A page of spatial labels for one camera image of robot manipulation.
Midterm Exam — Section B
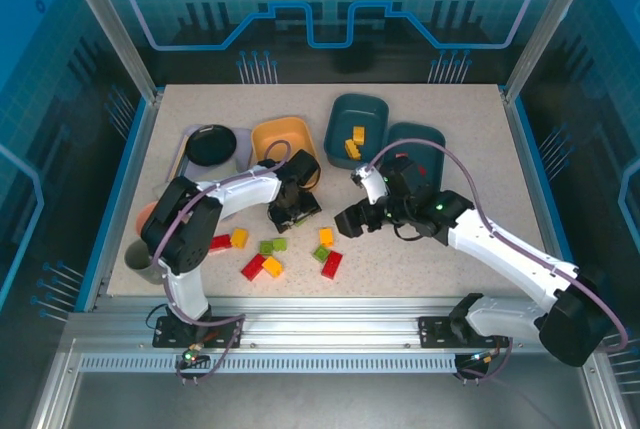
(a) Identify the blue side guard strip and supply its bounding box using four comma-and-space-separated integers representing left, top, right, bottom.
74, 93, 166, 313
509, 93, 591, 313

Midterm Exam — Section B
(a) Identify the yellow plastic container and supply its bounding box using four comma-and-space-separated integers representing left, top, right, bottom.
250, 116, 318, 175

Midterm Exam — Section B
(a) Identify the pink round plate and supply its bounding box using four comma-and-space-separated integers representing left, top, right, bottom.
135, 201, 161, 239

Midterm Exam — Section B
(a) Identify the deep teal plastic container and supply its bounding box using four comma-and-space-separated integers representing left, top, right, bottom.
323, 93, 390, 170

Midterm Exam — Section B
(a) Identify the aluminium front rail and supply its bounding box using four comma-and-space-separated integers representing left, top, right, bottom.
64, 296, 599, 350

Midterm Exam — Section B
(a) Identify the grey cup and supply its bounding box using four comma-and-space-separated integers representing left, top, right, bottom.
123, 239, 167, 286

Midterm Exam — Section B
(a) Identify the lavender plastic tray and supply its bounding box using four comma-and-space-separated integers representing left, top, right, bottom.
167, 124, 254, 190

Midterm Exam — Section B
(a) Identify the aluminium frame post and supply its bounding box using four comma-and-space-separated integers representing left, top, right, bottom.
54, 0, 164, 103
502, 0, 601, 103

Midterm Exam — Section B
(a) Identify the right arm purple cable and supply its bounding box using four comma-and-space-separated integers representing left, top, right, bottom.
367, 139, 629, 386

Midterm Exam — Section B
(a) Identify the black round plate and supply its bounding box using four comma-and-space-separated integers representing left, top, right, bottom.
185, 124, 238, 168

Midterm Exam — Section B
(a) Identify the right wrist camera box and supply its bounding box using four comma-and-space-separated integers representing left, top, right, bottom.
351, 162, 390, 205

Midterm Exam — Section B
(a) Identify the shallow teal plastic container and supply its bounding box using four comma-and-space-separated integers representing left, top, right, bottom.
382, 122, 447, 195

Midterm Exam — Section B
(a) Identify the slotted metal cable duct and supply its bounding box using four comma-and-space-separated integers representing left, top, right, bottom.
78, 354, 459, 374

